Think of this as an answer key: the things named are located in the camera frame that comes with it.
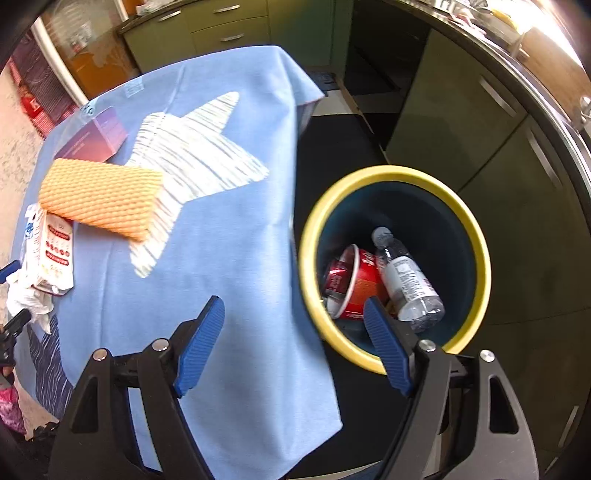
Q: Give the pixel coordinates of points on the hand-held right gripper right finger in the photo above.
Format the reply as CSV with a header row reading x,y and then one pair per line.
x,y
388,350

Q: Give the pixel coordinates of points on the dark striped doormat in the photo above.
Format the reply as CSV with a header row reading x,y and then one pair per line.
x,y
328,81

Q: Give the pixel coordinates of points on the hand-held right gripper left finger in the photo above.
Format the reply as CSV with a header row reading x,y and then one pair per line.
x,y
203,341

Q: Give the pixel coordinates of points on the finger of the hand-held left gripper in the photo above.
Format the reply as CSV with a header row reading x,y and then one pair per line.
x,y
16,321
9,271

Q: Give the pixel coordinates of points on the white red printed packet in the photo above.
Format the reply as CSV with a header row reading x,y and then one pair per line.
x,y
53,249

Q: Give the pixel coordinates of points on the black floor mat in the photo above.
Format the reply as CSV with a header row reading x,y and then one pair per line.
x,y
337,147

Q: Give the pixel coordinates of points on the yellow rimmed dark bin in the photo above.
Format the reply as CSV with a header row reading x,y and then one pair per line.
x,y
392,173

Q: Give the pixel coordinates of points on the green drawer cabinet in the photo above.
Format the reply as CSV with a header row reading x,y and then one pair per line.
x,y
231,32

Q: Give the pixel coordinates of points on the red paper cup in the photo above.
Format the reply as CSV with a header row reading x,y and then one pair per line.
x,y
364,281

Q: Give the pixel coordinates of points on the red drink can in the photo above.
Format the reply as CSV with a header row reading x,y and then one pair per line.
x,y
337,277

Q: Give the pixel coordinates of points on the green door cabinets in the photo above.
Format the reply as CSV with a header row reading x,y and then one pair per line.
x,y
461,138

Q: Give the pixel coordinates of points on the white tissue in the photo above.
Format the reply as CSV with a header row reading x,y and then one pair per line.
x,y
27,300

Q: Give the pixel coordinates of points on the blue star print blanket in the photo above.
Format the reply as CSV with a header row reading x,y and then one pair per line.
x,y
221,258

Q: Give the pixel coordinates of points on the orange glass door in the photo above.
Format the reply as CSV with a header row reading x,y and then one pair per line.
x,y
87,50

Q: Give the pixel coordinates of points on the purple card packet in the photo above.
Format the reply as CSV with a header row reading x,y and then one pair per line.
x,y
97,138

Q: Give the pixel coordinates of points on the red patterned rug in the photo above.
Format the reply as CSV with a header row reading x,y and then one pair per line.
x,y
41,92

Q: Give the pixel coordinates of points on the clear plastic bottle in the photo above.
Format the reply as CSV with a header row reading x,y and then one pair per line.
x,y
406,277

